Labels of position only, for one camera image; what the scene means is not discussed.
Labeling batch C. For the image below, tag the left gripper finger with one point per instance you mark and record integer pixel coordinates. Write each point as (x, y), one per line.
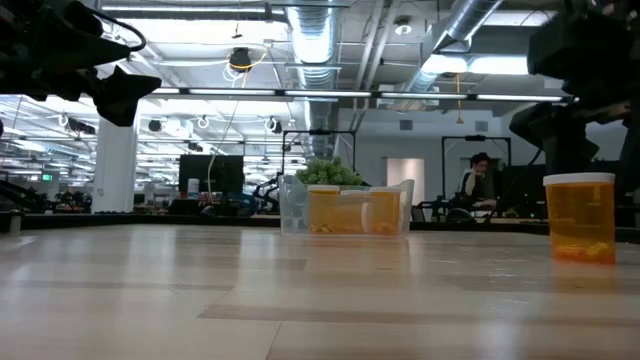
(95, 45)
(122, 95)

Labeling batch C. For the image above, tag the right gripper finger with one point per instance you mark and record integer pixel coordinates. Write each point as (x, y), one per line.
(565, 135)
(631, 150)

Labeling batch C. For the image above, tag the large orange pill bottle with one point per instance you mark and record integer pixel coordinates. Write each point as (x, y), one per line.
(580, 220)

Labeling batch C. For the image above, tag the orange pill bottle white lid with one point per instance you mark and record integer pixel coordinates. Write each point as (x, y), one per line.
(323, 210)
(352, 217)
(385, 210)

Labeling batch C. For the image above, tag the clear plastic basket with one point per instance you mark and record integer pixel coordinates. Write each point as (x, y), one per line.
(295, 210)

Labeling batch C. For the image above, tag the black background robot arm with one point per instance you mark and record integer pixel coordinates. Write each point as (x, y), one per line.
(435, 206)
(265, 192)

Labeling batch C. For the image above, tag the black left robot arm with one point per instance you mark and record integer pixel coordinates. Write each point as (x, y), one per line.
(7, 45)

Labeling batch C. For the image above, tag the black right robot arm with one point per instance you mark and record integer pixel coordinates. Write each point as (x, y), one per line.
(600, 7)

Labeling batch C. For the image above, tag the white pillar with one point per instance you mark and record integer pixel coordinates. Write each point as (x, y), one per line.
(115, 170)

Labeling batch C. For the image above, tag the person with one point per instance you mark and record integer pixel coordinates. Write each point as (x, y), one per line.
(480, 182)

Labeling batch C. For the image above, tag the green exit sign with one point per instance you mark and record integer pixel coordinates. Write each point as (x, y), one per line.
(47, 177)

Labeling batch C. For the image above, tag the white wipes canister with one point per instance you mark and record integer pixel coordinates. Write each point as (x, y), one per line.
(193, 187)

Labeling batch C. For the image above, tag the black monitor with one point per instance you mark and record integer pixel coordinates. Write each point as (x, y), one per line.
(210, 172)

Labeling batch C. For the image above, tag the long ceiling light bar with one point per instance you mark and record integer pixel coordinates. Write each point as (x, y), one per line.
(425, 95)

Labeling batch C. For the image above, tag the grey box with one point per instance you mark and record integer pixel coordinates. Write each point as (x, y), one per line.
(11, 221)

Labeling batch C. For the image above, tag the round ceiling fixture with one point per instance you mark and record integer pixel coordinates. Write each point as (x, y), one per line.
(402, 27)

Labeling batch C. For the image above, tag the green plant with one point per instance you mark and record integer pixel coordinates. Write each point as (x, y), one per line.
(327, 172)

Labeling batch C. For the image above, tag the black gantry frame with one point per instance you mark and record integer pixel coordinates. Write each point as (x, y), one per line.
(320, 132)
(475, 138)

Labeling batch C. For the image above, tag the black ceiling camera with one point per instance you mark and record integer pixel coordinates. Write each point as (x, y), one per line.
(240, 59)

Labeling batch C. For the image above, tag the silver slanted ceiling duct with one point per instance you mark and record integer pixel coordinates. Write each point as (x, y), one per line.
(465, 20)

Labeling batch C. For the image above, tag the black table edge rail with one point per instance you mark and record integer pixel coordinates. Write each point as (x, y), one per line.
(200, 220)

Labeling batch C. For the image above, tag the silver round ceiling duct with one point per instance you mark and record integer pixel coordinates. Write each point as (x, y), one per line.
(315, 30)

